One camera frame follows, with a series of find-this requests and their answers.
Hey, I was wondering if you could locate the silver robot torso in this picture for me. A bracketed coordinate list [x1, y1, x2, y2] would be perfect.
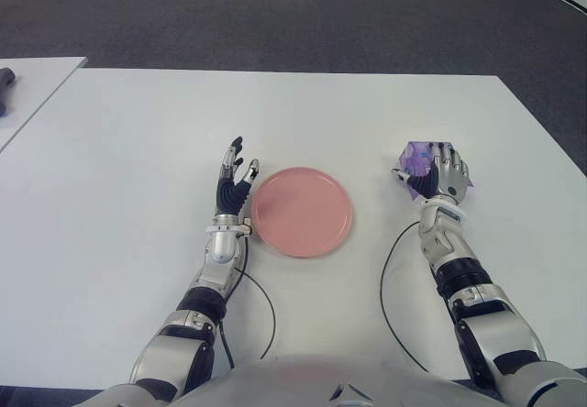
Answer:
[63, 354, 487, 407]

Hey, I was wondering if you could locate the purple tissue paper pack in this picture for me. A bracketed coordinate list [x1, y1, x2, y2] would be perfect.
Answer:
[396, 139, 474, 203]

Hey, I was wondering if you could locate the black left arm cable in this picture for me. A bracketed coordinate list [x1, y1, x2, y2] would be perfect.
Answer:
[218, 235, 277, 372]

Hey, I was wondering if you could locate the black device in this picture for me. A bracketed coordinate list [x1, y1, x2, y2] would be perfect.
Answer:
[0, 68, 17, 117]

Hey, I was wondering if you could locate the pink round plate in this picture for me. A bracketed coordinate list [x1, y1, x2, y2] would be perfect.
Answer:
[250, 166, 355, 259]

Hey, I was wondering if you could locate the white side table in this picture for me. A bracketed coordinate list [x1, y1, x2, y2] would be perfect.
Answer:
[0, 56, 88, 154]

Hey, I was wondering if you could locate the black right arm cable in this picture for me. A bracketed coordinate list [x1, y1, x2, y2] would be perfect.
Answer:
[379, 221, 431, 375]

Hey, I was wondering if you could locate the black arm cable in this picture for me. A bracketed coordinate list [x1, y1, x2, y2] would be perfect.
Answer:
[379, 221, 431, 375]
[218, 235, 277, 372]

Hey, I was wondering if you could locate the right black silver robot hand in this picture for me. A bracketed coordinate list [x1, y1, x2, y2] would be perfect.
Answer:
[390, 140, 474, 204]

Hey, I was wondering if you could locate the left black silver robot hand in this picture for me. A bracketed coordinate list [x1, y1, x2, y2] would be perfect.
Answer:
[214, 136, 263, 218]

